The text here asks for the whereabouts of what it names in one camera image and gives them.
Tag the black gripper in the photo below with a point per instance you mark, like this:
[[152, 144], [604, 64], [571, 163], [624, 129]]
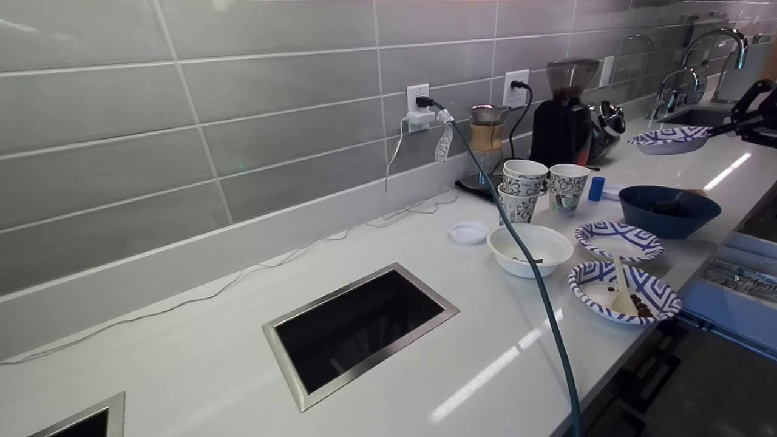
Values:
[[768, 124]]

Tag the blue white patterned paper plate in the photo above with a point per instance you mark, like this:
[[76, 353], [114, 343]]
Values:
[[619, 242], [588, 292], [668, 140]]

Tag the dark blue bowl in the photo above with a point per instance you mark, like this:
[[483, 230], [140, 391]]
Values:
[[668, 218]]

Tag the white bowl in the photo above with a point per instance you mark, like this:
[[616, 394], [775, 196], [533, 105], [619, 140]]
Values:
[[549, 247]]

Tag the steel sink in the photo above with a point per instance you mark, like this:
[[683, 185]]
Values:
[[695, 116]]

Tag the small chrome faucet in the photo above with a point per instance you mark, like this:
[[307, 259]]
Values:
[[675, 82]]

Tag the tall chrome faucet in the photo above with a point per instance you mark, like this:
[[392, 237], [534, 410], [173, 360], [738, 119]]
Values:
[[731, 34]]

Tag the silver kettle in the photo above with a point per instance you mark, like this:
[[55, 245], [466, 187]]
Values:
[[607, 124]]

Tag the white bottle blue cap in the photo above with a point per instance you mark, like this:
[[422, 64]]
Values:
[[596, 187]]

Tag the black coffee grinder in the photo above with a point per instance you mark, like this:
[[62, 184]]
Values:
[[561, 124]]

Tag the patterned paper cup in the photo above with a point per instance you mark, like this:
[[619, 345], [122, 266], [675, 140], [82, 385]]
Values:
[[570, 187], [526, 170], [516, 207]]

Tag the white blue open drawer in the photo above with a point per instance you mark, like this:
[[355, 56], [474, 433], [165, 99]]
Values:
[[724, 316]]

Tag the white plastic spoon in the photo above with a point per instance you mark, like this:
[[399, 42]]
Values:
[[623, 292]]

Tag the glass pour-over carafe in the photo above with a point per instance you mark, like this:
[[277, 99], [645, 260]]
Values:
[[486, 141]]

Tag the black under-counter cabinet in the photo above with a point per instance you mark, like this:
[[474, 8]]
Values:
[[623, 380]]

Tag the white round lid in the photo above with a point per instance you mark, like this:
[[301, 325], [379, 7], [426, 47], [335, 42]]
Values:
[[466, 234]]

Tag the white plug adapter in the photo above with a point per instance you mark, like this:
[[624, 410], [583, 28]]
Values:
[[422, 123]]

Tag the large steel framed counter opening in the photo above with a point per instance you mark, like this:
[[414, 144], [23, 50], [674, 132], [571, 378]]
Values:
[[355, 329]]

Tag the small steel framed counter opening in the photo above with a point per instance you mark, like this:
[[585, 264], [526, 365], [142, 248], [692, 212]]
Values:
[[86, 425]]

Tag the white wall outlet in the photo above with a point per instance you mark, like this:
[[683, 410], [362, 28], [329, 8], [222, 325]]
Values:
[[510, 89], [415, 92], [605, 71]]

